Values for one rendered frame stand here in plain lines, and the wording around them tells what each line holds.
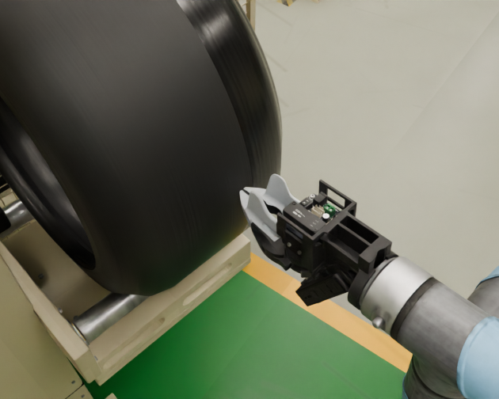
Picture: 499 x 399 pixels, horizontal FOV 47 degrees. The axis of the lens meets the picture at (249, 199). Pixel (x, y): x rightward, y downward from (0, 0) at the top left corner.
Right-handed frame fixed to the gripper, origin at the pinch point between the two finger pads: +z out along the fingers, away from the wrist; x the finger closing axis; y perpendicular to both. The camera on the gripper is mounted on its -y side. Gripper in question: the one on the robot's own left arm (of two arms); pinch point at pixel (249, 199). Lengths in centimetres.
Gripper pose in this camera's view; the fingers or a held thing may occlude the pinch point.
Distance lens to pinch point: 72.1
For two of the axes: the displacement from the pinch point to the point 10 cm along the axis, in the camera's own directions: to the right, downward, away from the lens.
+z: -6.9, -5.1, 5.2
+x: -7.2, 5.5, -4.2
